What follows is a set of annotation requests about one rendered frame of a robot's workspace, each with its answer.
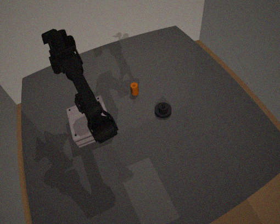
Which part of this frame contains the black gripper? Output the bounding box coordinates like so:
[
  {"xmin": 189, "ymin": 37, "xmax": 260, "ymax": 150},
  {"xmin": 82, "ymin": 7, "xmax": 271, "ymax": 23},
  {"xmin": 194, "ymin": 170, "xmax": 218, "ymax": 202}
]
[{"xmin": 41, "ymin": 29, "xmax": 61, "ymax": 74}]

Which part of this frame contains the orange knob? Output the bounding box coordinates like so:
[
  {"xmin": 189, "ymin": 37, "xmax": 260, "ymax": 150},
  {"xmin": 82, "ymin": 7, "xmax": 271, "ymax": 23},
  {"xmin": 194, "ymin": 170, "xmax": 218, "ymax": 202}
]
[{"xmin": 130, "ymin": 83, "xmax": 138, "ymax": 96}]

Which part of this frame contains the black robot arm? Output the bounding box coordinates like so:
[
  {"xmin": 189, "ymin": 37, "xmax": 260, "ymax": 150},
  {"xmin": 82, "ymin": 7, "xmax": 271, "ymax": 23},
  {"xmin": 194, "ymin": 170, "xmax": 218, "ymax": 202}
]
[{"xmin": 50, "ymin": 30, "xmax": 118, "ymax": 144}]

